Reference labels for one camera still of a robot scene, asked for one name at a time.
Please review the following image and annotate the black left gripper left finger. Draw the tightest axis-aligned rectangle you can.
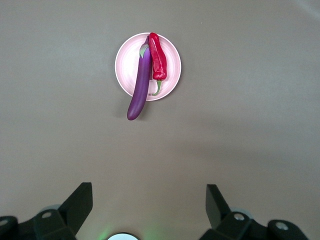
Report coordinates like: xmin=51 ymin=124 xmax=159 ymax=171
xmin=0 ymin=181 xmax=94 ymax=240

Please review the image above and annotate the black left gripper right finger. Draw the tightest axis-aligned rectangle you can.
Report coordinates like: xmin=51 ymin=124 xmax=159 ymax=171
xmin=201 ymin=184 xmax=310 ymax=240

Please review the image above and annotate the purple eggplant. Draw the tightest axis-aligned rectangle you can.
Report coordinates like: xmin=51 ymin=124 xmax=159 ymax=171
xmin=126 ymin=35 xmax=153 ymax=121

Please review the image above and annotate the red chili pepper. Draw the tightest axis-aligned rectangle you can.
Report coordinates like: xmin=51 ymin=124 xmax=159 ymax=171
xmin=148 ymin=32 xmax=168 ymax=97

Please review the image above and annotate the brown table cloth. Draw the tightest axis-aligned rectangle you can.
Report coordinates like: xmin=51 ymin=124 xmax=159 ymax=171
xmin=0 ymin=0 xmax=320 ymax=240

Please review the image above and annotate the pink round plate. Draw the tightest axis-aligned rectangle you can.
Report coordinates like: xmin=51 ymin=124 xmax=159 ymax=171
xmin=114 ymin=32 xmax=182 ymax=102

